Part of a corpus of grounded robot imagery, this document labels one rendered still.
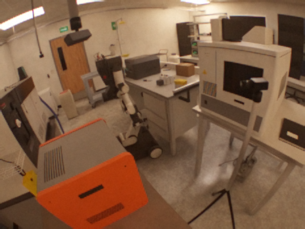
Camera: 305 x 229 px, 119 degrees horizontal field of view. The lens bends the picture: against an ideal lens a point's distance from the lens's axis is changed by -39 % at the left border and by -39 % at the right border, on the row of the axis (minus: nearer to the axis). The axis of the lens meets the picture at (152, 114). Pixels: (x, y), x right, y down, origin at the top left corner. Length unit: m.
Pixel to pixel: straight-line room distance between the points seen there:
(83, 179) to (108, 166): 0.11
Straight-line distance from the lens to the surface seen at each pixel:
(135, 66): 2.15
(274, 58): 0.84
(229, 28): 1.22
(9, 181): 1.33
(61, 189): 0.58
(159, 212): 0.86
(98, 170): 0.54
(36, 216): 1.64
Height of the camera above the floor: 1.50
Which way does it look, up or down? 30 degrees down
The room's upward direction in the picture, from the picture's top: 9 degrees counter-clockwise
